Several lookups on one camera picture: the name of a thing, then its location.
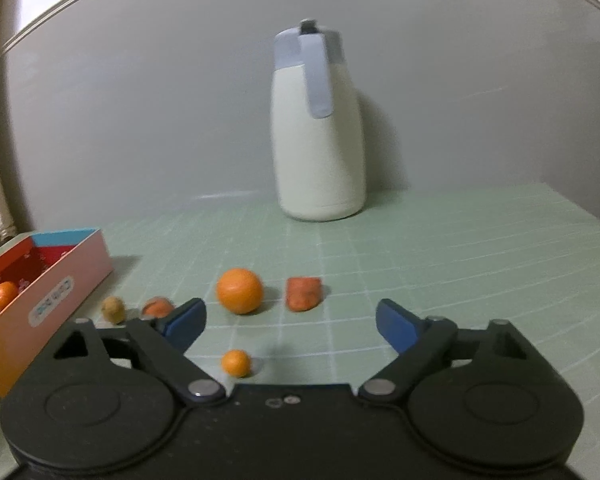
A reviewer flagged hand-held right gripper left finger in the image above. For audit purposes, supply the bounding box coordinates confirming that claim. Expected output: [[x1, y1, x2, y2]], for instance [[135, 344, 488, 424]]
[[27, 298, 227, 405]]

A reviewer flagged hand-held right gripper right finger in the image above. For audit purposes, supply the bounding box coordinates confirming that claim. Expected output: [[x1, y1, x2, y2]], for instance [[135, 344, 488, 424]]
[[357, 299, 557, 404]]

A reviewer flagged brown fruit with cut face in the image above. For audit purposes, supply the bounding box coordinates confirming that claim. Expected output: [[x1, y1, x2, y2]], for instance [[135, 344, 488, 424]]
[[142, 297, 176, 318]]

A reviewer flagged small orange kumquat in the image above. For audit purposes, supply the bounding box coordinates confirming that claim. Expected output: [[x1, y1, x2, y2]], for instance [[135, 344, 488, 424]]
[[221, 350, 252, 378]]

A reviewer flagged brown longan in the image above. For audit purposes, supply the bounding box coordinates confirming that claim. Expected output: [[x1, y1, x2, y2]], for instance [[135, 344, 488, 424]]
[[102, 297, 127, 324]]

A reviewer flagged reddish orange fruit chunk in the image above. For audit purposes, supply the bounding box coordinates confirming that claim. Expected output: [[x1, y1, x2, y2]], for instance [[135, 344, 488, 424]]
[[286, 276, 324, 312]]

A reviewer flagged colourful cardboard box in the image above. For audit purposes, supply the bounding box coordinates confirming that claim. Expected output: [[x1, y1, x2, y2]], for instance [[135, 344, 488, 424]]
[[0, 227, 114, 398]]

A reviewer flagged cream thermos jug grey lid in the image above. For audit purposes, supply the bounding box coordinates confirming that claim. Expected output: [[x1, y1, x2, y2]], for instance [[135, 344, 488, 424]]
[[271, 19, 367, 222]]

